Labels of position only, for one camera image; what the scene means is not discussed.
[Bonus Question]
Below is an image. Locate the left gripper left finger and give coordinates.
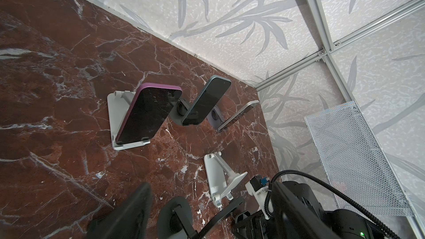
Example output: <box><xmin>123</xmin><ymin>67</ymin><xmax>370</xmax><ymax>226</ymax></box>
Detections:
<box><xmin>87</xmin><ymin>183</ymin><xmax>153</xmax><ymax>239</ymax></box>

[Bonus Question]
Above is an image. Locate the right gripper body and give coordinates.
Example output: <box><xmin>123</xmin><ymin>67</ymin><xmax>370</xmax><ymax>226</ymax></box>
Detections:
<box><xmin>231</xmin><ymin>210</ymin><xmax>276</xmax><ymax>239</ymax></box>

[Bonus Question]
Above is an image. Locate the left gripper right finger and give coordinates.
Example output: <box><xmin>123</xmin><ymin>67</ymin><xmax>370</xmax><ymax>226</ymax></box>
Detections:
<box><xmin>271</xmin><ymin>181</ymin><xmax>339</xmax><ymax>239</ymax></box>

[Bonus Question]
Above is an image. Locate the white folding phone stand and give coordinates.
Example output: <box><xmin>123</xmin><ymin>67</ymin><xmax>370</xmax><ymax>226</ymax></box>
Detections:
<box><xmin>204</xmin><ymin>152</ymin><xmax>247</xmax><ymax>209</ymax></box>

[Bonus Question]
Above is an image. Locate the silver phone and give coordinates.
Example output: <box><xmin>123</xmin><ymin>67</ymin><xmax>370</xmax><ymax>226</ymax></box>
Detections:
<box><xmin>217</xmin><ymin>100</ymin><xmax>260</xmax><ymax>132</ymax></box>

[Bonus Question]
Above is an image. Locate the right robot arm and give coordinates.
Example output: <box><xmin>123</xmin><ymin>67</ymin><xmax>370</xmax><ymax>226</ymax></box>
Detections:
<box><xmin>232</xmin><ymin>181</ymin><xmax>386</xmax><ymax>239</ymax></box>

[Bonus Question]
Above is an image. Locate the white stand under purple phone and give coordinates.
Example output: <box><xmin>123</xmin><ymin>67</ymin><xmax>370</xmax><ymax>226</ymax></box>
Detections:
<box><xmin>107</xmin><ymin>91</ymin><xmax>151</xmax><ymax>151</ymax></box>

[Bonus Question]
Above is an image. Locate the purple phone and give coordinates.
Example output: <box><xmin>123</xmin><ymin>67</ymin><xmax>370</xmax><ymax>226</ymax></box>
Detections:
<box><xmin>116</xmin><ymin>83</ymin><xmax>183</xmax><ymax>145</ymax></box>

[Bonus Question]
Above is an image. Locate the grey round stand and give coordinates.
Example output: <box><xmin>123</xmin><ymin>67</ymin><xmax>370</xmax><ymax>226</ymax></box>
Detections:
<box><xmin>169</xmin><ymin>98</ymin><xmax>190</xmax><ymax>126</ymax></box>

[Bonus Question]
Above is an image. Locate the teal phone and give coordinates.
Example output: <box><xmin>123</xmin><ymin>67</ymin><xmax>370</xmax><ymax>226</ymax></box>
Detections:
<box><xmin>182</xmin><ymin>75</ymin><xmax>232</xmax><ymax>126</ymax></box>

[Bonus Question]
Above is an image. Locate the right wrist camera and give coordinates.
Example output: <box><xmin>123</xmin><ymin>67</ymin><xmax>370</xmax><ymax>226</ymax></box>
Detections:
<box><xmin>245</xmin><ymin>175</ymin><xmax>270</xmax><ymax>220</ymax></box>

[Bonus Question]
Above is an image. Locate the white wire mesh basket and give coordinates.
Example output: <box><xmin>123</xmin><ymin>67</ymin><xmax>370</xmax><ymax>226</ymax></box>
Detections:
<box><xmin>304</xmin><ymin>101</ymin><xmax>414</xmax><ymax>217</ymax></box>

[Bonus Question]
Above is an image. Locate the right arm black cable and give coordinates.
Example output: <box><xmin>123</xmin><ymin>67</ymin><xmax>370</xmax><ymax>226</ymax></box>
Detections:
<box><xmin>263</xmin><ymin>170</ymin><xmax>402</xmax><ymax>239</ymax></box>

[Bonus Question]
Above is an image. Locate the aluminium frame crossbar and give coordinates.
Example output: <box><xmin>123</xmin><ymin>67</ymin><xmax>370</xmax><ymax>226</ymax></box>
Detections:
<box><xmin>255</xmin><ymin>0</ymin><xmax>425</xmax><ymax>91</ymax></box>

